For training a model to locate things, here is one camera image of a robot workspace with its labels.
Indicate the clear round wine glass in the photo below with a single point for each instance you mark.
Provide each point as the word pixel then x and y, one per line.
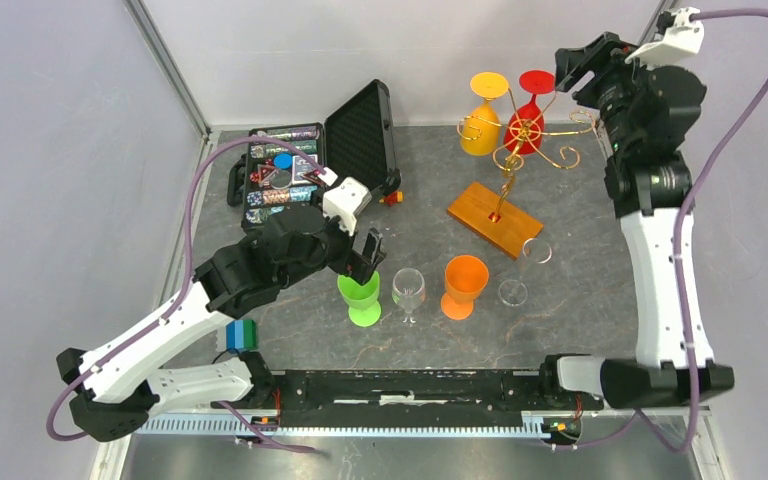
pixel 409 292

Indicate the yellow wine glass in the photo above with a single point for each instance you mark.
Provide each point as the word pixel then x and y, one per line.
pixel 479 131

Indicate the red yellow small toy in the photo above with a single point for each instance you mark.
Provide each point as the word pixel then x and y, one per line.
pixel 393 198

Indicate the black poker chip case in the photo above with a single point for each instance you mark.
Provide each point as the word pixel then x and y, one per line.
pixel 355 140

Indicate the blue round chip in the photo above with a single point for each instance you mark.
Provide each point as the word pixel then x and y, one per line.
pixel 283 161

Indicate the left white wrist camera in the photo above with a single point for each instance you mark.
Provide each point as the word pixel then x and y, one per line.
pixel 344 198

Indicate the gold wire glass rack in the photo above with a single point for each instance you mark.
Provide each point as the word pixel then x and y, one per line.
pixel 490 214

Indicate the orange wine glass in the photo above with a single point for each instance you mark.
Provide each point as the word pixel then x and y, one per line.
pixel 465 278

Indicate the clear dealer button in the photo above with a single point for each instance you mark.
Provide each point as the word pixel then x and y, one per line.
pixel 280 179

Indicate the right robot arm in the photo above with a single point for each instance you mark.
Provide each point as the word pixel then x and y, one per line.
pixel 646 113

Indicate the clear flute wine glass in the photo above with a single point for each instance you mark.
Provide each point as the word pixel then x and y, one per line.
pixel 531 266

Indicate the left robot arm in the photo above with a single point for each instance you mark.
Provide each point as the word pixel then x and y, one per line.
pixel 114 389

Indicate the red wine glass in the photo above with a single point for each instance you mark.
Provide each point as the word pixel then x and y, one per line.
pixel 525 126

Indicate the playing card deck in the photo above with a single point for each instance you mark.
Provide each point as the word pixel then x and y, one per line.
pixel 300 169

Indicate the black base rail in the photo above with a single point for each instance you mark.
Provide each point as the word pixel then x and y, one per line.
pixel 410 398

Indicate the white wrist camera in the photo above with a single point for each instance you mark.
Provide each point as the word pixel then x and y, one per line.
pixel 680 37
pixel 344 198

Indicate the blue green toy block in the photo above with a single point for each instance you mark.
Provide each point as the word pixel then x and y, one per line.
pixel 241 335

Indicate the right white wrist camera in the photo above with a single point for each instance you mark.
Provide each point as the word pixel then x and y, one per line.
pixel 680 37

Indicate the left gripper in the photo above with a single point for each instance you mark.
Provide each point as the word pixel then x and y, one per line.
pixel 360 266

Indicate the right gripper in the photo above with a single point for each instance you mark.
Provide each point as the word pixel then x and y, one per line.
pixel 605 56

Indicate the green wine glass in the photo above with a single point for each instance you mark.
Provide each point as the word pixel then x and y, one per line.
pixel 362 300

